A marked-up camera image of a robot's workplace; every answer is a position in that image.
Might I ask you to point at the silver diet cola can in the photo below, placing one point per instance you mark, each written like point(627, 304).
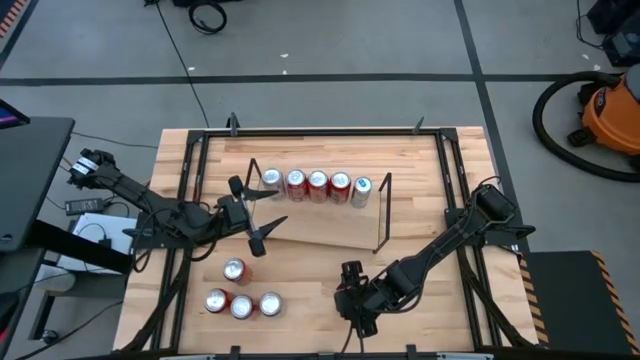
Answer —
point(272, 178)
point(242, 306)

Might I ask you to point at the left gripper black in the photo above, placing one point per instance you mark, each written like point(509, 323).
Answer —
point(232, 216)

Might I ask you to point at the orange shop vacuum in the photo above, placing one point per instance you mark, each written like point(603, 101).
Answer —
point(612, 115)
point(536, 117)

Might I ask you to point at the hazard striped floor strip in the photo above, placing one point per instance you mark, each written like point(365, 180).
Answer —
point(10, 17)

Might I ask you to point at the monitor screen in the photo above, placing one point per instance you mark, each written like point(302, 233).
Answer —
point(10, 116)

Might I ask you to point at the black equipment case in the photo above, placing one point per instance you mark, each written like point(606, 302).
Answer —
point(622, 40)

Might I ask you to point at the black desk beam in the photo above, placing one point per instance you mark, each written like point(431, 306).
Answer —
point(75, 245)

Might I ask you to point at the black power adapter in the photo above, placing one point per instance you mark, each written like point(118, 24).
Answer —
point(84, 206)

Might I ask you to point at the silver blue energy drink can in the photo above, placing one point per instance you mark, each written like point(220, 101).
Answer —
point(362, 186)

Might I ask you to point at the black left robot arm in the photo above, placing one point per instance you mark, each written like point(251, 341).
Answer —
point(130, 187)

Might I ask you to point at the black desk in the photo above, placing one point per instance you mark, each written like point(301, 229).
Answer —
point(30, 175)

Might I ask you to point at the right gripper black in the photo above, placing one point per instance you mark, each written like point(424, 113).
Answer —
point(357, 302)

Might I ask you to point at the black mat with hazard stripes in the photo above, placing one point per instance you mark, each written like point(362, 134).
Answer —
point(575, 300)

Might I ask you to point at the white box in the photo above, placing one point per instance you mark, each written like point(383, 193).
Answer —
point(90, 227)

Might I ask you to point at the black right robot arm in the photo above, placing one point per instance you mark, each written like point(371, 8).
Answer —
point(440, 245)

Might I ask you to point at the black aluminium table frame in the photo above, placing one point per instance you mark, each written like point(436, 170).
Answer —
point(350, 132)

